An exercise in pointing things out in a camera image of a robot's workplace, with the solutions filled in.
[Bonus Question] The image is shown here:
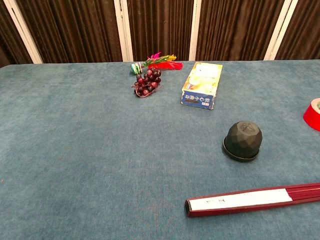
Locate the brown folding screen white frame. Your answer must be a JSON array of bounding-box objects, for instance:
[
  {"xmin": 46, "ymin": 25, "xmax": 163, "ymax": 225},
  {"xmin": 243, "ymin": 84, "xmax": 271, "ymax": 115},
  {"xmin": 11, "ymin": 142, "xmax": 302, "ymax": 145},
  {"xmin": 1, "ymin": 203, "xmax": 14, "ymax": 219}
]
[{"xmin": 0, "ymin": 0, "xmax": 320, "ymax": 66}]

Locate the dark metal bowl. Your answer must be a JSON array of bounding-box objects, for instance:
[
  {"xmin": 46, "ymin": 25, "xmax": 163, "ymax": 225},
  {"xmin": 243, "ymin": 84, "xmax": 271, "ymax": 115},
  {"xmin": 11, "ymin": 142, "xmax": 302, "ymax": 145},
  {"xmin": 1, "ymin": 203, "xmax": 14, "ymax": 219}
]
[{"xmin": 222, "ymin": 138, "xmax": 262, "ymax": 163}]

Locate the colourful feather shuttlecock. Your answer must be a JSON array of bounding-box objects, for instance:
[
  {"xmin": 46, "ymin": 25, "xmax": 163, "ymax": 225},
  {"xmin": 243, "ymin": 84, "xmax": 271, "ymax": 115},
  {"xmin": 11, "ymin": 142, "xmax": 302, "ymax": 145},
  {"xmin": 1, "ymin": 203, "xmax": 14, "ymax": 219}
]
[{"xmin": 130, "ymin": 51, "xmax": 185, "ymax": 75}]

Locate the purple plastic grape bunch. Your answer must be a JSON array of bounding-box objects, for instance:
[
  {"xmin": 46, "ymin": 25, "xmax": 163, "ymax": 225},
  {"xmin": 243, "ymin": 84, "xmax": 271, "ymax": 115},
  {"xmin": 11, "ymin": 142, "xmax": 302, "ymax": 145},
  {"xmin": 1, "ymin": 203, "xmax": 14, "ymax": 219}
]
[{"xmin": 131, "ymin": 67, "xmax": 164, "ymax": 99}]

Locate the red tape roll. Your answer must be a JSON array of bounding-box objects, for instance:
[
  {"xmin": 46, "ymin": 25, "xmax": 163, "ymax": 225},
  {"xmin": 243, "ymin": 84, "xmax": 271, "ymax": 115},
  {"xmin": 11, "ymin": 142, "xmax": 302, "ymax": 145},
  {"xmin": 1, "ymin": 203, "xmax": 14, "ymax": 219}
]
[{"xmin": 303, "ymin": 97, "xmax": 320, "ymax": 133}]

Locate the blue felt table cover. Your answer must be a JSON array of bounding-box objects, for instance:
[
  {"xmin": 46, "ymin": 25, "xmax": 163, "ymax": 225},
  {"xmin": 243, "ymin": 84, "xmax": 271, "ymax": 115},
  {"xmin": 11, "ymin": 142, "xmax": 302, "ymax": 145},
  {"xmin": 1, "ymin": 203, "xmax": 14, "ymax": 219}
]
[{"xmin": 0, "ymin": 59, "xmax": 320, "ymax": 240}]

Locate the folded dark red fan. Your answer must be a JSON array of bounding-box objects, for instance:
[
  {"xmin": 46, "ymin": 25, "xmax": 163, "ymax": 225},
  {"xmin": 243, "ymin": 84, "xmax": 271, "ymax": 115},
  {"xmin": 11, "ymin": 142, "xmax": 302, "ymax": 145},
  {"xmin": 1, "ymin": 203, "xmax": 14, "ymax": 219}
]
[{"xmin": 184, "ymin": 182, "xmax": 320, "ymax": 218}]

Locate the yellow and blue carton box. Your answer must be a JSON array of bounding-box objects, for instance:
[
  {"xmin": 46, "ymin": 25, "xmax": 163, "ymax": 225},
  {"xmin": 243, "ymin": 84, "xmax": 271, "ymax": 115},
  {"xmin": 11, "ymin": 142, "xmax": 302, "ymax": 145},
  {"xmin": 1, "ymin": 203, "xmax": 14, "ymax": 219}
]
[{"xmin": 180, "ymin": 61, "xmax": 223, "ymax": 111}]

